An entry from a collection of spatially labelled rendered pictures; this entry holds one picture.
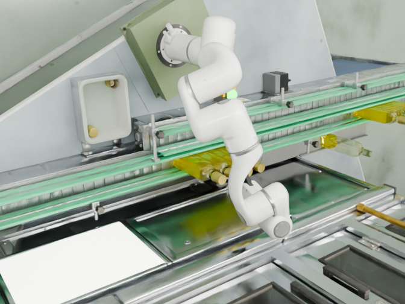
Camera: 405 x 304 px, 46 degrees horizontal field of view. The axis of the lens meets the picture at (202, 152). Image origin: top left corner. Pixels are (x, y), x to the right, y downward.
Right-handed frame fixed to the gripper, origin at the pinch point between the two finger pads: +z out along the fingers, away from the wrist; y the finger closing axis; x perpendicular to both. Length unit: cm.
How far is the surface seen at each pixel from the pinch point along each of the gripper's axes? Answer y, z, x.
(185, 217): -12.8, 11.6, 15.1
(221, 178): 0.8, 8.6, 2.6
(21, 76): 27, 93, 62
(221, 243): -12.5, -9.7, 10.2
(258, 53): 32, 62, -37
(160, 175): -3.7, 29.5, 18.4
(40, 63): 31, 95, 54
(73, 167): 6, 26, 49
